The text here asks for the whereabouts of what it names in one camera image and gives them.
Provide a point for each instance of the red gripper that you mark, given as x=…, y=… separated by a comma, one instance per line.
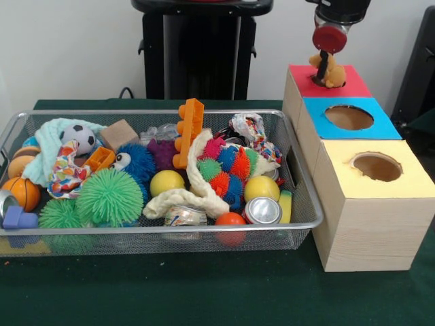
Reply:
x=329, y=39

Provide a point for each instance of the tan plush dog toy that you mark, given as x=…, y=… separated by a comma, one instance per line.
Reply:
x=333, y=73

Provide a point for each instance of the orange plastic tray block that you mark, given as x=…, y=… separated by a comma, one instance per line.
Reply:
x=190, y=129

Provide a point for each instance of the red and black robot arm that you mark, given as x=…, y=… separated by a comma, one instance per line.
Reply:
x=340, y=10

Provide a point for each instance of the wooden box with three holes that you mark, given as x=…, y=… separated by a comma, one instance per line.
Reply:
x=367, y=231

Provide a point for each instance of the black floor stand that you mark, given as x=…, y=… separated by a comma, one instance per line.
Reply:
x=418, y=75

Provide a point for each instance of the yellow ball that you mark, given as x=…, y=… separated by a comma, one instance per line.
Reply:
x=262, y=188
x=167, y=182

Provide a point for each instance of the cream waffle cloth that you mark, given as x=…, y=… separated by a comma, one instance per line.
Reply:
x=197, y=193

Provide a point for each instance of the blue furry googly-eyed toy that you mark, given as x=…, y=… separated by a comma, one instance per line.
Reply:
x=137, y=166

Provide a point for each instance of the large green spiky ball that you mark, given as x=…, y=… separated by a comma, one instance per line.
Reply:
x=110, y=197

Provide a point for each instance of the small soccer ball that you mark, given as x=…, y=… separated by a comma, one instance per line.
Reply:
x=78, y=138

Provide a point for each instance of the green cloth table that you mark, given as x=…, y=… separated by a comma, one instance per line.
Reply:
x=204, y=292

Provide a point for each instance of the colourful polka-dot cloth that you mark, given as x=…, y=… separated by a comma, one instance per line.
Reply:
x=64, y=173

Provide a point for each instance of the mint green cloth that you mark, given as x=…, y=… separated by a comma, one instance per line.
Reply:
x=47, y=146

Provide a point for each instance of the green spiky googly-eyed toy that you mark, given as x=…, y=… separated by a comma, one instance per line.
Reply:
x=60, y=214

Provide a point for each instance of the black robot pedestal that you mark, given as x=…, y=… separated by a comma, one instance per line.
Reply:
x=197, y=54

